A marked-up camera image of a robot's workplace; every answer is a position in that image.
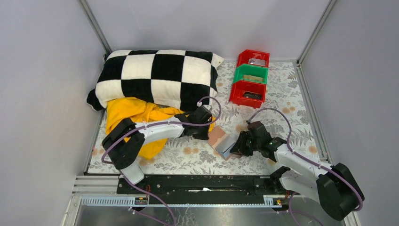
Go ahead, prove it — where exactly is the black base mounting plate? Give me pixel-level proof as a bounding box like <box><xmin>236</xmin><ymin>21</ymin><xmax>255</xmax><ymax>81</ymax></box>
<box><xmin>117</xmin><ymin>174</ymin><xmax>293</xmax><ymax>201</ymax></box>

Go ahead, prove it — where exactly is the yellow cloth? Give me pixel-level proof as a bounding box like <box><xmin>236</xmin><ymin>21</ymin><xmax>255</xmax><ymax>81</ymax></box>
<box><xmin>105</xmin><ymin>97</ymin><xmax>215</xmax><ymax>160</ymax></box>

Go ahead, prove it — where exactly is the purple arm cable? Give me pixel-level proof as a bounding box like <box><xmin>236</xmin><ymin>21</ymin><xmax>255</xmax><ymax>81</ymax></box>
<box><xmin>246</xmin><ymin>108</ymin><xmax>365</xmax><ymax>212</ymax></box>
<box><xmin>101</xmin><ymin>96</ymin><xmax>222</xmax><ymax>226</ymax></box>

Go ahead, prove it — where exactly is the front red plastic bin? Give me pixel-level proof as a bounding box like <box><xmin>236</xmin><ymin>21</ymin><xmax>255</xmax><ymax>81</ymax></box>
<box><xmin>229</xmin><ymin>80</ymin><xmax>267</xmax><ymax>109</ymax></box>

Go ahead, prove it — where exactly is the green plastic bin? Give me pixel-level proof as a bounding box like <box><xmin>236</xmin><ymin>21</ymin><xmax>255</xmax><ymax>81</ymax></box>
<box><xmin>233</xmin><ymin>64</ymin><xmax>269</xmax><ymax>84</ymax></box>

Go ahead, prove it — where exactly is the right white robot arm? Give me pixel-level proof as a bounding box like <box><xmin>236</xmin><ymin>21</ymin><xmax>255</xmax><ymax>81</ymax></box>
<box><xmin>230</xmin><ymin>121</ymin><xmax>365</xmax><ymax>221</ymax></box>

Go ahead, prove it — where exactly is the black white checkered pillow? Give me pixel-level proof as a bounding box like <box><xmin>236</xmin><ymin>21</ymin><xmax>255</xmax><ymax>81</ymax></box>
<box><xmin>86</xmin><ymin>50</ymin><xmax>224</xmax><ymax>112</ymax></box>

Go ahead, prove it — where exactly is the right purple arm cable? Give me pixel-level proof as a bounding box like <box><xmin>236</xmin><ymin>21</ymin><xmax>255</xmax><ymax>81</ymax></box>
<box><xmin>246</xmin><ymin>108</ymin><xmax>365</xmax><ymax>212</ymax></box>

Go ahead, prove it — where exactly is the back red plastic bin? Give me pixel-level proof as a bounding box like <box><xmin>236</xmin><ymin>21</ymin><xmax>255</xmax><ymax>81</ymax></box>
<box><xmin>236</xmin><ymin>49</ymin><xmax>270</xmax><ymax>68</ymax></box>

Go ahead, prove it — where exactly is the floral patterned table mat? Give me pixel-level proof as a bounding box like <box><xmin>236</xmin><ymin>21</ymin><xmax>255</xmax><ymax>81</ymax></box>
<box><xmin>87</xmin><ymin>61</ymin><xmax>322</xmax><ymax>176</ymax></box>

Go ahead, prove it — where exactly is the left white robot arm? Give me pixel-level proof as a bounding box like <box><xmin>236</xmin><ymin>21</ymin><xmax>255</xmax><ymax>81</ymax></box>
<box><xmin>102</xmin><ymin>106</ymin><xmax>212</xmax><ymax>185</ymax></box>

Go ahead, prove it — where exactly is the pink leather card holder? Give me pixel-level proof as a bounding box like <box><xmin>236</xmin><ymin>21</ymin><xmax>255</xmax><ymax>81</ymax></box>
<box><xmin>207</xmin><ymin>126</ymin><xmax>238</xmax><ymax>160</ymax></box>

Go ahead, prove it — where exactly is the grey slotted cable duct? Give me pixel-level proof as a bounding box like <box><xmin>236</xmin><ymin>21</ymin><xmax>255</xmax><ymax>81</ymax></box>
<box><xmin>81</xmin><ymin>195</ymin><xmax>282</xmax><ymax>208</ymax></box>

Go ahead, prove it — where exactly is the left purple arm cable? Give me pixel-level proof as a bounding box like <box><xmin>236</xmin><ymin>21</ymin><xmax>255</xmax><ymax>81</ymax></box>
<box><xmin>101</xmin><ymin>96</ymin><xmax>222</xmax><ymax>226</ymax></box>

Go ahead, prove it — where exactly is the red plastic bin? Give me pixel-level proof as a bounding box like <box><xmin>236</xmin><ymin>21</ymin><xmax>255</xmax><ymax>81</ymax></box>
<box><xmin>229</xmin><ymin>80</ymin><xmax>267</xmax><ymax>109</ymax></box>
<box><xmin>236</xmin><ymin>49</ymin><xmax>270</xmax><ymax>68</ymax></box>

